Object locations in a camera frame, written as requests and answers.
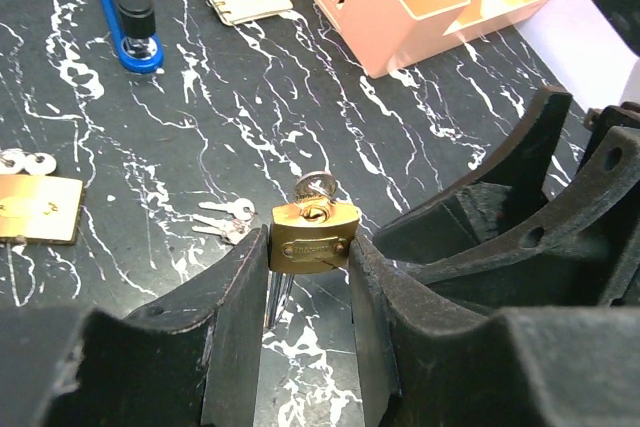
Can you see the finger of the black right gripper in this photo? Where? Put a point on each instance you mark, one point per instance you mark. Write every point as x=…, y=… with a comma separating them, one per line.
x=581, y=249
x=502, y=192

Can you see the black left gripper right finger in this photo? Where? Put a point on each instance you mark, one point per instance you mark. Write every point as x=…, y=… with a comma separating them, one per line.
x=426, y=361

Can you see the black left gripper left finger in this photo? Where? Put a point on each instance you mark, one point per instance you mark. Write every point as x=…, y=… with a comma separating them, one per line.
x=189, y=358

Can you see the silver key bunch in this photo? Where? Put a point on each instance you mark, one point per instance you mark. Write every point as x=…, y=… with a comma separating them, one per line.
x=233, y=227
x=16, y=161

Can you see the medium brass padlock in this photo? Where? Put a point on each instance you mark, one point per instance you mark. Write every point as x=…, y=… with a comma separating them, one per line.
x=307, y=237

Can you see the single silver key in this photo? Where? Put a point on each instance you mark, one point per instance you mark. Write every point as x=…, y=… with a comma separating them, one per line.
x=315, y=185

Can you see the large brass padlock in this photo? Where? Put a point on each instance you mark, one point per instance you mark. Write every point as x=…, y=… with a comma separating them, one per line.
x=44, y=209

